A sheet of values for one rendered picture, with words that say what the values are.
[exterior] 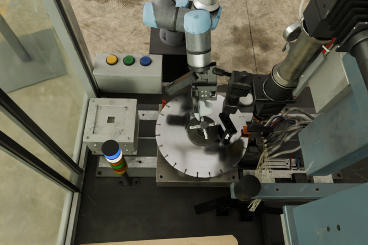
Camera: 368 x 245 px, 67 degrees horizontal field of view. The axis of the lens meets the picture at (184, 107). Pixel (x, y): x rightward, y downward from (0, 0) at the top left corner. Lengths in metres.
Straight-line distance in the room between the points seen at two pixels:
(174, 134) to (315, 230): 0.59
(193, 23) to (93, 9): 2.04
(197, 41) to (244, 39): 1.78
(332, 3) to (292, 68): 0.19
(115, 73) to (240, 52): 1.49
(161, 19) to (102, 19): 1.79
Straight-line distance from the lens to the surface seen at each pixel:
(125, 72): 1.18
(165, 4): 0.92
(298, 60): 0.65
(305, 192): 0.92
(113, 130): 1.06
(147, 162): 1.15
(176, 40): 1.42
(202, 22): 0.80
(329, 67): 0.61
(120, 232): 1.12
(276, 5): 2.98
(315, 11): 0.57
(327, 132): 0.65
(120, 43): 2.46
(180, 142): 0.97
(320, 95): 0.64
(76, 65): 1.02
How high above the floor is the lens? 1.86
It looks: 62 degrees down
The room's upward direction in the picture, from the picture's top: 7 degrees clockwise
